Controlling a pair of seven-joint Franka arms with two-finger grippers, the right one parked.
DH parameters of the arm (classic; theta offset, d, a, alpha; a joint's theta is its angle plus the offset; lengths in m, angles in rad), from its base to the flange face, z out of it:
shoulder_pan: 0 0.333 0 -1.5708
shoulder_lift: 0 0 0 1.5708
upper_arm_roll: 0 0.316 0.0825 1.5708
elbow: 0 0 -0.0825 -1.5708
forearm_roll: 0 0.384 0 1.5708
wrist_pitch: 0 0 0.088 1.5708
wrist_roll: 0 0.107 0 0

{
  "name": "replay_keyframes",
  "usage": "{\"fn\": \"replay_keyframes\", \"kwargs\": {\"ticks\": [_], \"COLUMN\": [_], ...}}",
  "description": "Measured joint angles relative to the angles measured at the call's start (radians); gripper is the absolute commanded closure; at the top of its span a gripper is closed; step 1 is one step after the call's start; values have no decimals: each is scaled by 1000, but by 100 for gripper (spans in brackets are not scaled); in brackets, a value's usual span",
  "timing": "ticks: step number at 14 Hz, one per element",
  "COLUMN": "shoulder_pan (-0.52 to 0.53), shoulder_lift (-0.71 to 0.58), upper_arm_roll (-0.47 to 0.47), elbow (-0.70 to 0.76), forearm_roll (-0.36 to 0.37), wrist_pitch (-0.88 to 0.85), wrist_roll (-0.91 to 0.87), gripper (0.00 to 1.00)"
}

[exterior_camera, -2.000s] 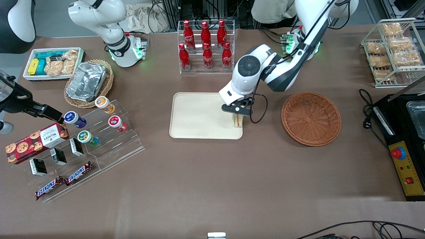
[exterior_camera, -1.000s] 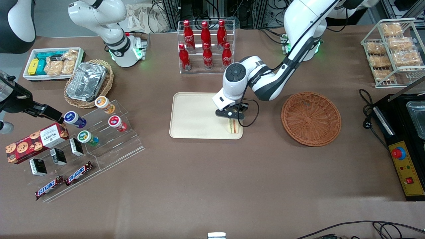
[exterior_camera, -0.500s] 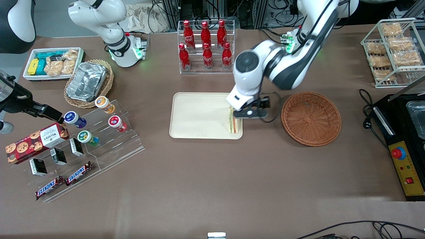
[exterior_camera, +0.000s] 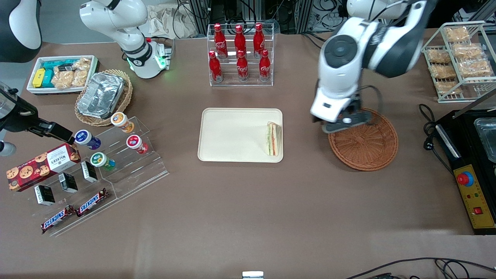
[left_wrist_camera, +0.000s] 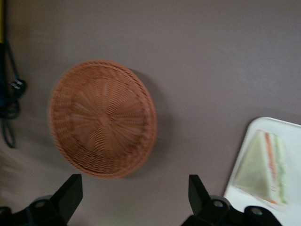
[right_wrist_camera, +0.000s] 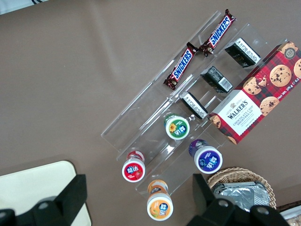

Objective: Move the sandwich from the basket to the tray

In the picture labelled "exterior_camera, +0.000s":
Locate steel pan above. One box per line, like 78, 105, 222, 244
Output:
475, 118, 496, 163

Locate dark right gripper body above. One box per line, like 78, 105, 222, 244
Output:
0, 83, 39, 133

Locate wrapped bread pack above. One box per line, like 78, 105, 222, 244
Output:
444, 26, 472, 43
451, 43, 484, 61
436, 81, 462, 96
458, 60, 494, 78
426, 48, 452, 65
429, 64, 458, 80

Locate clear acrylic bottle rack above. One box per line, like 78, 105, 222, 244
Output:
207, 22, 275, 87

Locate black countertop appliance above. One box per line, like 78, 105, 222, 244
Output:
436, 110, 496, 235

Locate long teal snack box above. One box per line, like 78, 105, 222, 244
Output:
42, 59, 76, 71

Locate red lidded jar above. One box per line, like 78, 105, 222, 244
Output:
126, 135, 149, 155

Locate black power cable with plug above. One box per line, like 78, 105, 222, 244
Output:
420, 104, 454, 175

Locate beige plastic serving tray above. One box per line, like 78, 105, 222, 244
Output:
198, 108, 284, 163

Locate snickers chocolate bar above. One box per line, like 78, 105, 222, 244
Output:
76, 188, 109, 217
41, 205, 76, 234

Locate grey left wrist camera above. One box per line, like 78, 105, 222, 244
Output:
323, 112, 373, 134

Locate red cola bottle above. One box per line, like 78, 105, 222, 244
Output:
234, 24, 247, 59
253, 22, 266, 60
236, 50, 249, 81
214, 23, 227, 60
209, 50, 224, 83
258, 49, 271, 81

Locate white plastic snack bin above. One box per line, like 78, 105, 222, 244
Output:
26, 55, 100, 96

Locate orange lidded jar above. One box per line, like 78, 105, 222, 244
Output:
111, 112, 135, 134

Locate yellow snack box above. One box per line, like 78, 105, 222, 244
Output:
32, 68, 47, 88

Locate grey metal bar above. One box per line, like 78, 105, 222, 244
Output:
453, 88, 496, 119

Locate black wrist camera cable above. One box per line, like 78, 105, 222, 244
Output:
358, 84, 385, 125

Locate black arm base cables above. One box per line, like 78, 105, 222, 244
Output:
300, 32, 326, 45

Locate green lidded jar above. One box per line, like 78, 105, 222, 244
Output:
90, 152, 116, 172

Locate blue lidded jar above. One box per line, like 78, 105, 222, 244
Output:
74, 130, 102, 151

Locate oval light wicker basket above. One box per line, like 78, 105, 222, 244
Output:
75, 69, 133, 127

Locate red tartan cookie box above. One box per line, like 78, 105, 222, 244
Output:
6, 143, 82, 192

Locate yellow control panel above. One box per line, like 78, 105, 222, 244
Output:
453, 165, 496, 229

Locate round brown wicker basket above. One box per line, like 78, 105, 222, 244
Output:
328, 108, 399, 171

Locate thin black cable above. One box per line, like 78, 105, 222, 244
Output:
345, 257, 496, 279

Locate triangular sandwich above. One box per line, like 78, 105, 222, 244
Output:
265, 121, 282, 157

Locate white wire bread rack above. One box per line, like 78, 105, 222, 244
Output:
421, 21, 496, 103

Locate aluminium foil container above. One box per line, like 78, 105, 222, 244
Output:
77, 72, 125, 119

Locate small black carton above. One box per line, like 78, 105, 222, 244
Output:
34, 185, 56, 206
59, 172, 79, 193
81, 161, 98, 183

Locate clear acrylic step stand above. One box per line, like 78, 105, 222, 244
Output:
93, 115, 170, 200
27, 134, 119, 238

